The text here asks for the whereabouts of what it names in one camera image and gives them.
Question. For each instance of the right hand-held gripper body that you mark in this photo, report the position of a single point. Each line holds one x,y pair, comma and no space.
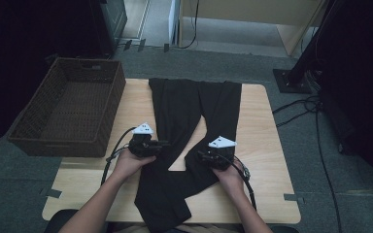
221,157

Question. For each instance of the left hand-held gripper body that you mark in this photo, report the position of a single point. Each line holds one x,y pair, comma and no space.
141,145

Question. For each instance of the black pants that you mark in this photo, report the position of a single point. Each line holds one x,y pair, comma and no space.
178,106

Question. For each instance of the brown wicker basket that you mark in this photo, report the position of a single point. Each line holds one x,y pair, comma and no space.
74,106

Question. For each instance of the person's left hand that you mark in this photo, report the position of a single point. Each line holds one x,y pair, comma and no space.
129,165

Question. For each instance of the person's right hand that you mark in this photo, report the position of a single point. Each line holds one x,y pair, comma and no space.
231,181

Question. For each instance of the person's beige clothing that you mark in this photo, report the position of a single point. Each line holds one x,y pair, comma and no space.
207,229

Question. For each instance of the black chair armrest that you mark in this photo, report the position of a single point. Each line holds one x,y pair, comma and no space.
285,229
56,223

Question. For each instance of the black metal stand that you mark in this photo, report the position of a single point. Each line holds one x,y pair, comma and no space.
291,81

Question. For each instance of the white board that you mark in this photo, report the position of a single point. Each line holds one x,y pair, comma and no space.
174,19

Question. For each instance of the dark cabinet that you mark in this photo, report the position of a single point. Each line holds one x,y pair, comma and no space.
110,26

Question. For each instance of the light wooden cabinet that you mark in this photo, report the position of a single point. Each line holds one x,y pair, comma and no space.
239,9

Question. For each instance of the dark curtain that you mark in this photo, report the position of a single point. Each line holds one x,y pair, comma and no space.
369,81
13,32

